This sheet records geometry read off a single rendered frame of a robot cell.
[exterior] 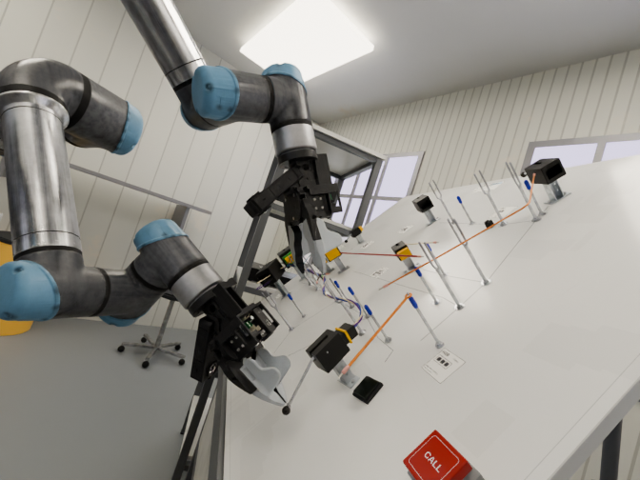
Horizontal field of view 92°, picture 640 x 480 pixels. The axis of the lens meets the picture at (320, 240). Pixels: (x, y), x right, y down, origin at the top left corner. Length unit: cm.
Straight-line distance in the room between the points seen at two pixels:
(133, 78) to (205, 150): 87
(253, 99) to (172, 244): 26
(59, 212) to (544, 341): 68
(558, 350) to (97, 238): 351
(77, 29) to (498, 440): 379
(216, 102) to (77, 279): 31
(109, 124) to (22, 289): 39
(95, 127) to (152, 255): 32
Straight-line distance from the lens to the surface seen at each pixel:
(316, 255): 50
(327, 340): 56
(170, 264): 55
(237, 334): 50
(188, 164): 369
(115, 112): 79
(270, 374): 52
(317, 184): 56
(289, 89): 58
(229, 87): 53
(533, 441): 42
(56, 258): 55
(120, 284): 58
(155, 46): 66
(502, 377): 48
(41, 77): 73
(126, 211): 360
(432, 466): 40
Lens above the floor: 127
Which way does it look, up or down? 3 degrees up
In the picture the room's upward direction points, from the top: 18 degrees clockwise
